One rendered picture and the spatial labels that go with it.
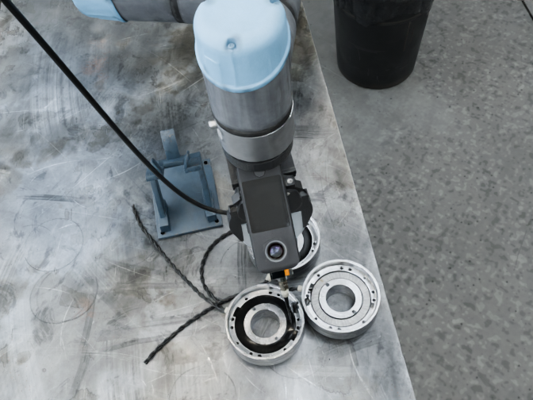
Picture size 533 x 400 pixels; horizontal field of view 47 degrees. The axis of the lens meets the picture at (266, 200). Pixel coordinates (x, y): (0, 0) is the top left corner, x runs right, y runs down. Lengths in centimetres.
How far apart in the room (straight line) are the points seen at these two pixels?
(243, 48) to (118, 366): 53
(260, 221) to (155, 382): 33
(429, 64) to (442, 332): 97
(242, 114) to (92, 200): 53
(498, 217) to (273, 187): 137
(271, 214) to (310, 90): 50
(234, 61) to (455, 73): 181
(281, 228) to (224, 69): 19
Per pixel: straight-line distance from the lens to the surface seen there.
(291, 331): 82
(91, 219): 100
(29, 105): 119
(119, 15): 62
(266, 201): 61
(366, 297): 84
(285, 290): 79
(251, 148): 56
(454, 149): 204
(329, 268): 86
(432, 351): 171
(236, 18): 49
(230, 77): 49
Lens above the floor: 160
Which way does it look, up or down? 58 degrees down
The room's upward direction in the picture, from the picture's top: 8 degrees counter-clockwise
